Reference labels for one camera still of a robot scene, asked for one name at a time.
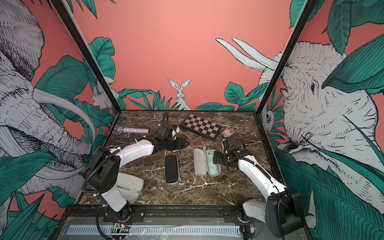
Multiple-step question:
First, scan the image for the mint green umbrella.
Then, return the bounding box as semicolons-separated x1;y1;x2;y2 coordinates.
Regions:
206;149;221;177

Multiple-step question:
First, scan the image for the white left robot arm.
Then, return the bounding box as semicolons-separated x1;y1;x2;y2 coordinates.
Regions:
81;124;189;213

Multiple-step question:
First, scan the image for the purple glitter microphone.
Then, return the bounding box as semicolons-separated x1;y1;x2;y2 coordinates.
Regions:
116;126;150;135

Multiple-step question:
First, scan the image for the black frame post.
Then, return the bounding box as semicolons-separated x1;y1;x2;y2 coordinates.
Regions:
256;0;317;116
51;0;122;115

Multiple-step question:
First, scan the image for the black corrugated cable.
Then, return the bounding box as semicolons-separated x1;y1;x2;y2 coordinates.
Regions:
80;112;170;193

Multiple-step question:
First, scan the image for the black frame post left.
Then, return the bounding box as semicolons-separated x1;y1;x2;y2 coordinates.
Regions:
51;0;122;115

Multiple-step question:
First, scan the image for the white perforated strip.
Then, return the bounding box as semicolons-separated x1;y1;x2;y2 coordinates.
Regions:
65;224;242;237

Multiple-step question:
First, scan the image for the purple card box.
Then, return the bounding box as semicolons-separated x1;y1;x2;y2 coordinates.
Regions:
221;127;235;138

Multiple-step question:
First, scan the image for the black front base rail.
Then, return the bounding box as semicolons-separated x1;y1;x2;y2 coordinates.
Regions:
61;204;250;224

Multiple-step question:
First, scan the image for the black zippered umbrella case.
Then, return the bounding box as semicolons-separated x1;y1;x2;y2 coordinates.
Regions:
165;155;180;185

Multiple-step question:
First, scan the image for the black frame post right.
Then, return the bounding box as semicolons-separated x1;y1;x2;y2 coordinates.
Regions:
256;0;317;116

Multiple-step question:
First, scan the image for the folding chess board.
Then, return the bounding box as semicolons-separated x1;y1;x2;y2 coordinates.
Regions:
180;114;222;141

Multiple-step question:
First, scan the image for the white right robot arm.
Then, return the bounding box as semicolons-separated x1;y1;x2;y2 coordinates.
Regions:
213;137;306;238

